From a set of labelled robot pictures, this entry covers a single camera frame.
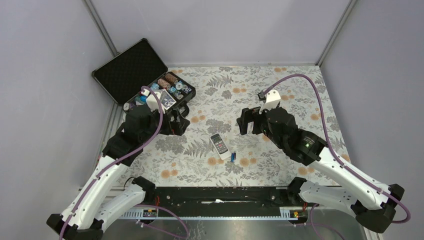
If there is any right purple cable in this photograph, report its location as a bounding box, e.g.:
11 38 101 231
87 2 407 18
258 73 412 224

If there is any black poker chip case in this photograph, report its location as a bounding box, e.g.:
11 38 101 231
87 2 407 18
91 38 196 117

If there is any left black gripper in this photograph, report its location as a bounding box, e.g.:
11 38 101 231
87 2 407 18
140 104 190 143

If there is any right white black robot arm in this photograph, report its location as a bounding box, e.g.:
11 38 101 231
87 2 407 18
236 107 405 234

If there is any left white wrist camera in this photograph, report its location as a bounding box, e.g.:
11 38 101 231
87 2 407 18
146 90 165 111

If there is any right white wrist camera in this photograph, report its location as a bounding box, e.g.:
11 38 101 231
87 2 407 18
258 89 281 114

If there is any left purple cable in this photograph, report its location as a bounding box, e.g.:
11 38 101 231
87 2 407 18
58 86 165 240

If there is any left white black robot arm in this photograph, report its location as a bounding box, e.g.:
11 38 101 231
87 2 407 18
46 106 190 240

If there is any white remote control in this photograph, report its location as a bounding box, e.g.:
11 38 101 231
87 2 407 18
209 133 232 160

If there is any floral table mat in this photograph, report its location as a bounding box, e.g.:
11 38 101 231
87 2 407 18
115 66 349 187

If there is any purple cable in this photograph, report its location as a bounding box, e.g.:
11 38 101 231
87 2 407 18
58 86 165 240
258 73 412 224

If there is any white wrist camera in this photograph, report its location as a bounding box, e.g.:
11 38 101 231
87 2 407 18
258 89 281 114
146 90 165 111

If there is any playing card deck box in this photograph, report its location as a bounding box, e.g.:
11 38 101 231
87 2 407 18
159 90 177 111

